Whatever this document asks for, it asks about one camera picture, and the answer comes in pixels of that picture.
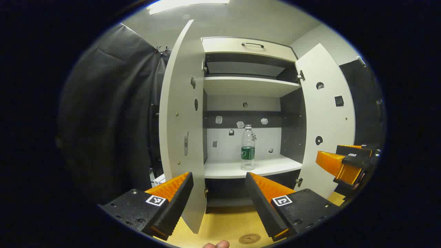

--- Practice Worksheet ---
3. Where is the white and grey cabinet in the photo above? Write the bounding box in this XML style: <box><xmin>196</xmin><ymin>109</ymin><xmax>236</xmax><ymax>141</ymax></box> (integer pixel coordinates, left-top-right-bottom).
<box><xmin>201</xmin><ymin>36</ymin><xmax>307</xmax><ymax>209</ymax></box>

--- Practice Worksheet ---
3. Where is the ceiling light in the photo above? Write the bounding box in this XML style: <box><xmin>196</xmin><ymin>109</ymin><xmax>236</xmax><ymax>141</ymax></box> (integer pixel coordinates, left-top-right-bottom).
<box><xmin>146</xmin><ymin>0</ymin><xmax>230</xmax><ymax>15</ymax></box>

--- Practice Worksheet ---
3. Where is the clear plastic bottle green label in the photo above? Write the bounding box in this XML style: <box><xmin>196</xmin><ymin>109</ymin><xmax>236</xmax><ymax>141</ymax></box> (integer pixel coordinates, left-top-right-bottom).
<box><xmin>240</xmin><ymin>124</ymin><xmax>256</xmax><ymax>171</ymax></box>

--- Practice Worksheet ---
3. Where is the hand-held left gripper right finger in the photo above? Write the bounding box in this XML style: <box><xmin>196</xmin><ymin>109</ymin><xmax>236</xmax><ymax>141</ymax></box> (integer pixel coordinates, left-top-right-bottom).
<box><xmin>245</xmin><ymin>172</ymin><xmax>341</xmax><ymax>241</ymax></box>

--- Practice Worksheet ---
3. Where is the white cabinet door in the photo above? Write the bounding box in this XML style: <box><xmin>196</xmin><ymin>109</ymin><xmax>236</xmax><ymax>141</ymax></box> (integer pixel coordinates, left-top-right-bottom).
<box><xmin>148</xmin><ymin>20</ymin><xmax>207</xmax><ymax>235</ymax></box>
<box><xmin>296</xmin><ymin>43</ymin><xmax>356</xmax><ymax>199</ymax></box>

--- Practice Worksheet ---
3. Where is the round brown coaster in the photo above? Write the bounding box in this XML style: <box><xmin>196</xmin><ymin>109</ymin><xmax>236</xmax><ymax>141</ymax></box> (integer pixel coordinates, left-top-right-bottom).
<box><xmin>238</xmin><ymin>233</ymin><xmax>261</xmax><ymax>245</ymax></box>

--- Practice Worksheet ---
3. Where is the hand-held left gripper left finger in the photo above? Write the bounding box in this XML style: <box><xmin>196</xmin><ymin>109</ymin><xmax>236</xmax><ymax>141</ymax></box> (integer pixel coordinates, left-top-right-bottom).
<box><xmin>98</xmin><ymin>172</ymin><xmax>194</xmax><ymax>241</ymax></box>

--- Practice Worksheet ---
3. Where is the white cabinet drawer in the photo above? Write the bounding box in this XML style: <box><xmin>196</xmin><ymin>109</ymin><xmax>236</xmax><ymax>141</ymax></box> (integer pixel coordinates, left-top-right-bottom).
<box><xmin>202</xmin><ymin>37</ymin><xmax>297</xmax><ymax>62</ymax></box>

